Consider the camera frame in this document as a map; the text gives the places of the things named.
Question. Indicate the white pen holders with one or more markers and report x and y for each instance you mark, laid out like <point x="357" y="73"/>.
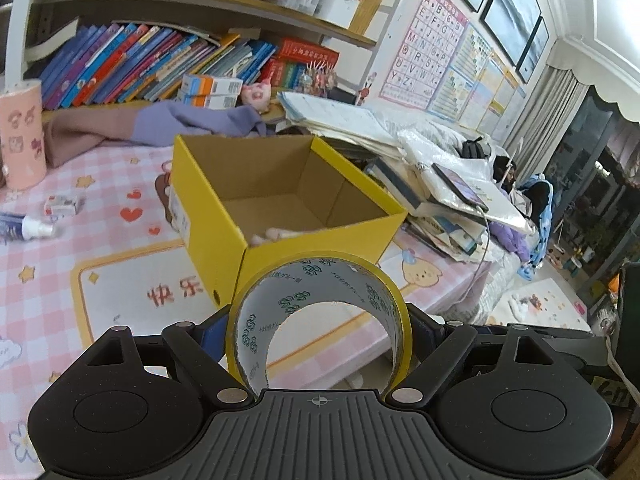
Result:
<point x="320" y="2"/>

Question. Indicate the yellow cardboard box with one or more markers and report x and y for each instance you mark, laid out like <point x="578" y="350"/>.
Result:
<point x="280" y="200"/>

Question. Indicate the pink alphabet poster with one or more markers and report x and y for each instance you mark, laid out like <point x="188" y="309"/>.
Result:
<point x="425" y="45"/>

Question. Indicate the yellow bordered chart poster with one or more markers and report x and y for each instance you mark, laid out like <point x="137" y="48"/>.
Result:
<point x="502" y="95"/>

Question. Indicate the stack of papers and books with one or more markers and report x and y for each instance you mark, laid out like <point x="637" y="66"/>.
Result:
<point x="360" y="125"/>

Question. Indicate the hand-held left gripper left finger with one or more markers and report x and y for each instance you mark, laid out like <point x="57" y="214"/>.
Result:
<point x="197" y="355"/>

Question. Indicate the red dictionaries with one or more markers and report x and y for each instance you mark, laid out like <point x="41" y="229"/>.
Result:
<point x="305" y="62"/>

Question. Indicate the pink checkered tablecloth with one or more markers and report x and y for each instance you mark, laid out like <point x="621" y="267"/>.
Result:
<point x="100" y="270"/>

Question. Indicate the blue blanket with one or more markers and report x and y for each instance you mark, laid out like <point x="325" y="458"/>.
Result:
<point x="540" y="230"/>

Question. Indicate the wooden bookshelf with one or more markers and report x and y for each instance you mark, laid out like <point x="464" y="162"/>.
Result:
<point x="210" y="10"/>

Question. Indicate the pink pig plush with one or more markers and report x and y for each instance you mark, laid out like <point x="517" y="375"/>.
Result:
<point x="257" y="96"/>

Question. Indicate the narrow black framed picture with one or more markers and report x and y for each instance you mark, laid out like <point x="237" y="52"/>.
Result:
<point x="534" y="50"/>

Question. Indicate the white play mat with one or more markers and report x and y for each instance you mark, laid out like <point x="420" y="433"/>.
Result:
<point x="540" y="305"/>

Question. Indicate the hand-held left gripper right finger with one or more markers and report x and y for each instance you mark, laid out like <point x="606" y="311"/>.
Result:
<point x="430" y="355"/>

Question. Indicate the purple and mauve cloth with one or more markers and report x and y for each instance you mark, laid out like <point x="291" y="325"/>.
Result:
<point x="150" y="127"/>

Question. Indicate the dark tablet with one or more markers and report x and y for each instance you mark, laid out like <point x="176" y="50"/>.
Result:
<point x="460" y="186"/>

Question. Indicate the yellow tape roll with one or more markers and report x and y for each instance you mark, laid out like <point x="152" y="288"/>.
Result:
<point x="390" y="300"/>

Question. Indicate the row of colourful children's books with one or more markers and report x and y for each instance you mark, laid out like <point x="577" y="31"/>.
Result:
<point x="150" y="65"/>

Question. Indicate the cartoon figure stand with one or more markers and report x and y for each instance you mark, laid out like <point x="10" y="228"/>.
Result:
<point x="317" y="80"/>

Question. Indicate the pink plush toy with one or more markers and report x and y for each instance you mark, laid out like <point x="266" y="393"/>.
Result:
<point x="275" y="235"/>

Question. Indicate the pink cartoon cylinder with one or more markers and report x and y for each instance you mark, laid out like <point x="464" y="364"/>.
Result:
<point x="20" y="135"/>

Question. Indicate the small white medicine box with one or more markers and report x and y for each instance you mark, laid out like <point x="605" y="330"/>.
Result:
<point x="62" y="206"/>

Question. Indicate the colourful chart poster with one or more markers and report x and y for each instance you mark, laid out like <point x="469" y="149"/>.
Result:
<point x="462" y="75"/>

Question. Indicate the beige curtain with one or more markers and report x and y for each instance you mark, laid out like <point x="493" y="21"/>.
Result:
<point x="550" y="115"/>

